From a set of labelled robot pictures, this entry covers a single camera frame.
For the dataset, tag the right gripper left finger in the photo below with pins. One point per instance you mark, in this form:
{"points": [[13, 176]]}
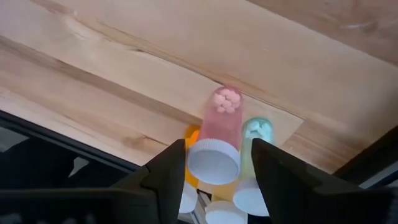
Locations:
{"points": [[168, 174]]}

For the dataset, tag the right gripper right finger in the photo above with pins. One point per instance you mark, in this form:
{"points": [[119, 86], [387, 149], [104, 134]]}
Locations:
{"points": [[286, 186]]}

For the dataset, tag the yellow pill bottle white cap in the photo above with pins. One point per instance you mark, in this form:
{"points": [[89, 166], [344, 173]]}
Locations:
{"points": [[225, 214]]}

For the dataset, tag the pink pill bottle white cap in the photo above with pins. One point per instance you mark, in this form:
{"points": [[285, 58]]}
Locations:
{"points": [[220, 124]]}

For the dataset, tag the orange pill bottle white cap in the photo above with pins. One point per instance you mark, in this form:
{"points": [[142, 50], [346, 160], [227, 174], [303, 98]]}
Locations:
{"points": [[191, 137]]}

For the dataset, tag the green pill bottle white cap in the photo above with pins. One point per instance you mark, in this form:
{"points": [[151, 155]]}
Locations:
{"points": [[255, 130]]}

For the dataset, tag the black aluminium frame rails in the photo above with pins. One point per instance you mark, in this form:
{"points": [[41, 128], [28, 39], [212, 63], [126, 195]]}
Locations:
{"points": [[373, 155]]}

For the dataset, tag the black table edge frame bar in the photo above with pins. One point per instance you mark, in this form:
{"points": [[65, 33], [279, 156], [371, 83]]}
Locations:
{"points": [[77, 145]]}

